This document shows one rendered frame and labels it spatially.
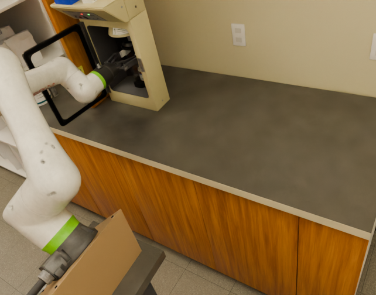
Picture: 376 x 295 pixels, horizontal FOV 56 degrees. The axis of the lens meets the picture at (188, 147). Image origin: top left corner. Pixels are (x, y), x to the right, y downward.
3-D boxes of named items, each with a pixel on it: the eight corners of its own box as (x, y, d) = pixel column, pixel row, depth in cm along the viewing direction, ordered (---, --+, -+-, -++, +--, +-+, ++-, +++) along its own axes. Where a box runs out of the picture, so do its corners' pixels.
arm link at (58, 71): (16, 113, 129) (28, 92, 123) (-8, 91, 127) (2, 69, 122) (74, 84, 159) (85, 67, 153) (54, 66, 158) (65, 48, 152)
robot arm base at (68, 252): (37, 308, 89) (19, 293, 88) (31, 307, 101) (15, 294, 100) (103, 226, 104) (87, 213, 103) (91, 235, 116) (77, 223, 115)
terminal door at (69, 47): (108, 95, 187) (78, 22, 161) (61, 127, 172) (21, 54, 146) (106, 94, 188) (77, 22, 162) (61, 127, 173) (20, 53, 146)
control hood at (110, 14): (77, 16, 161) (68, -6, 155) (130, 20, 145) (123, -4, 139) (59, 27, 155) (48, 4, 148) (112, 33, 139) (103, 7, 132)
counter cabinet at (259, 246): (119, 148, 311) (79, 57, 252) (373, 232, 208) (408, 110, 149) (64, 203, 273) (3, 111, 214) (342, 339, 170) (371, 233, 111)
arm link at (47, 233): (66, 239, 94) (9, 193, 92) (43, 263, 103) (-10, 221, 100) (91, 209, 105) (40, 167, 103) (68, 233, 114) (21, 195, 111)
